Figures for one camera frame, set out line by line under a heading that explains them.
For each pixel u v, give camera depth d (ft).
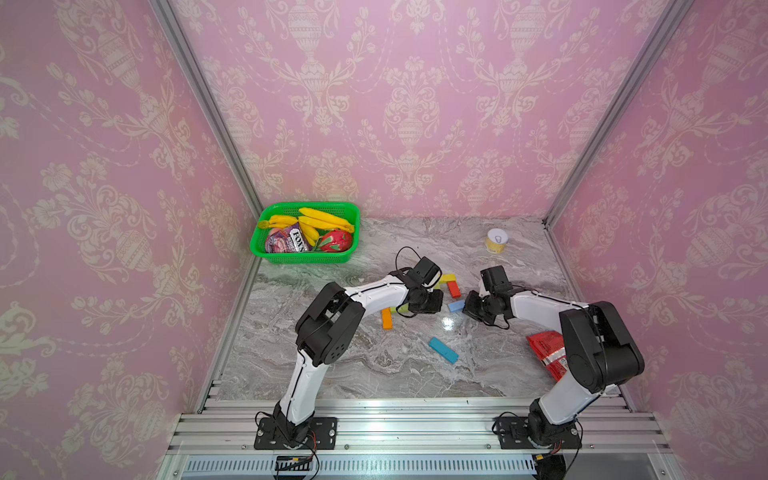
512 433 2.40
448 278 3.38
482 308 2.72
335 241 3.41
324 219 3.70
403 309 2.59
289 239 3.47
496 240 3.57
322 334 1.71
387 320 3.06
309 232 3.61
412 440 5.81
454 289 3.34
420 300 2.63
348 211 3.80
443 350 2.87
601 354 1.53
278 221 3.61
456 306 3.20
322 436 2.43
